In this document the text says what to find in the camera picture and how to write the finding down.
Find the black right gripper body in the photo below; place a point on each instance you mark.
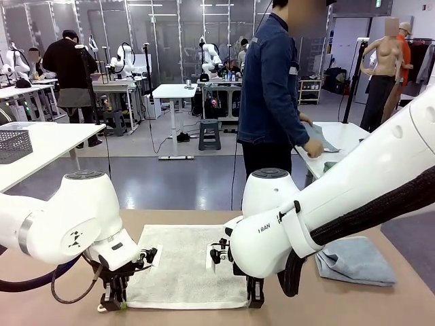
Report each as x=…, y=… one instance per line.
x=254, y=282

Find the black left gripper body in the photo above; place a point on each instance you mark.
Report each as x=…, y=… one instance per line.
x=117, y=276

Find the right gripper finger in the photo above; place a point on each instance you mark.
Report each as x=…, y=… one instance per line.
x=251, y=299
x=260, y=295

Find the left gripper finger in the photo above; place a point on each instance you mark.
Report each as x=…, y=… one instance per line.
x=121, y=293
x=107, y=299

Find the white towel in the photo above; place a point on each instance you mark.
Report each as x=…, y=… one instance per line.
x=183, y=271

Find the light blue towel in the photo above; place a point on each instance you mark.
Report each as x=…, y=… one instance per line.
x=360, y=261

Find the grey towel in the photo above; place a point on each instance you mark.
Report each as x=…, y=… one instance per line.
x=321, y=136

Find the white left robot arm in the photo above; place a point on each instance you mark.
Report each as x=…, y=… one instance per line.
x=68, y=210

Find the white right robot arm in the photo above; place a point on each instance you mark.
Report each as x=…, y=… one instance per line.
x=357, y=176

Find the dark grey mesh basket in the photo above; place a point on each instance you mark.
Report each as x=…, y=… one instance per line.
x=15, y=146

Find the person's right hand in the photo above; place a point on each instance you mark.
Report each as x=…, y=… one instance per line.
x=314, y=149

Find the person's left hand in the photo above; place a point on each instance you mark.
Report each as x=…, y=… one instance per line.
x=306, y=119

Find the black sneakers pair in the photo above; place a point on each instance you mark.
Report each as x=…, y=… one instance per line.
x=183, y=137

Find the black step stool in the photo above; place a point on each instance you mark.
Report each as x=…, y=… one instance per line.
x=115, y=117

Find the grey step stool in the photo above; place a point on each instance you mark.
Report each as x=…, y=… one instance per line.
x=209, y=125

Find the black light stand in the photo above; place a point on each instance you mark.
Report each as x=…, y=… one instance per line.
x=151, y=99

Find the computer tower with lights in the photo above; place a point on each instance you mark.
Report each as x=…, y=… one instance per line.
x=212, y=105

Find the white lab workbench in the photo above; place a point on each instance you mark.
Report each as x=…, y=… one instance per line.
x=115, y=86

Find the white standing desk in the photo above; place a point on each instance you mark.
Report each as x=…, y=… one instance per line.
x=173, y=91

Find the person in denim jacket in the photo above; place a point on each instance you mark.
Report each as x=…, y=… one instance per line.
x=268, y=85

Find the wooden shoe shelf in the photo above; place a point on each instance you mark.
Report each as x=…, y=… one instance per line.
x=309, y=89

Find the dark lab workbench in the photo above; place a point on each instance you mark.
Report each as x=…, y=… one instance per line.
x=217, y=84

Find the metal cup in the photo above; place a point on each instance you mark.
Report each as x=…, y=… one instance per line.
x=188, y=82

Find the black cap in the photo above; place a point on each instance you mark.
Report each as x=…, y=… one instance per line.
x=204, y=78

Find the seated person with cap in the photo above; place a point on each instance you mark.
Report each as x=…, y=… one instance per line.
x=229, y=66

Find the black bag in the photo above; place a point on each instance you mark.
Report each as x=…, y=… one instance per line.
x=334, y=79

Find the person in black sweater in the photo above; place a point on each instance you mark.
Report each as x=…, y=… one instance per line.
x=68, y=64

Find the seated person in black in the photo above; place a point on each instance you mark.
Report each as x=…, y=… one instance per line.
x=37, y=66

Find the standing person in grey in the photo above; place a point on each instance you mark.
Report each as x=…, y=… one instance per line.
x=244, y=51

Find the bare skin-tone mannequin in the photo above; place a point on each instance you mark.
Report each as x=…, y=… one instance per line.
x=385, y=54

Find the orange mannequin with hat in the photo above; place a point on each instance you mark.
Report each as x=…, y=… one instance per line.
x=405, y=51

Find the clothes rack with garments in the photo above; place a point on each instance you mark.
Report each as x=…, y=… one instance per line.
x=426, y=64

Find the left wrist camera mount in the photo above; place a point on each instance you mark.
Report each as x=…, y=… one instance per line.
x=154, y=253

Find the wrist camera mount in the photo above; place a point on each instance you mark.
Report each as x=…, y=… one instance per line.
x=212, y=261
x=154, y=253

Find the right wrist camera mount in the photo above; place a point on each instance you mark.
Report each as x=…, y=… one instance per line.
x=212, y=261

